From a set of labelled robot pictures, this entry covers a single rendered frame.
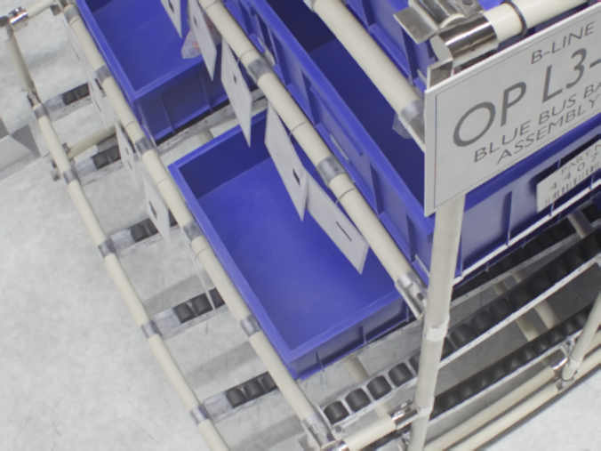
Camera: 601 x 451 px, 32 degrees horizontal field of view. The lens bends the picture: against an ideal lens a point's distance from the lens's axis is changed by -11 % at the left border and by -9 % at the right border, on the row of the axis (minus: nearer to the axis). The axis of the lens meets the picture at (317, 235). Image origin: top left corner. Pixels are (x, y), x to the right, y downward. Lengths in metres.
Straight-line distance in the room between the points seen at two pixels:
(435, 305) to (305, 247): 0.50
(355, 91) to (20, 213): 1.43
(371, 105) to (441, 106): 0.61
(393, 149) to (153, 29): 0.72
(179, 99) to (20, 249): 0.99
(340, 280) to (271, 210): 0.16
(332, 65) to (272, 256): 0.38
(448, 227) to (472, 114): 0.22
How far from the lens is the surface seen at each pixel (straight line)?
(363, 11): 1.06
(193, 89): 1.85
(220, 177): 1.82
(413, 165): 1.45
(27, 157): 2.85
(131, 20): 2.07
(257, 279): 1.76
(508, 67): 0.91
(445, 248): 1.17
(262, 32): 1.52
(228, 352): 2.51
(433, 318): 1.35
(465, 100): 0.91
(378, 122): 1.48
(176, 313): 2.07
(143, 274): 2.62
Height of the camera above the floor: 2.34
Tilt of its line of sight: 64 degrees down
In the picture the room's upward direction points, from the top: 6 degrees counter-clockwise
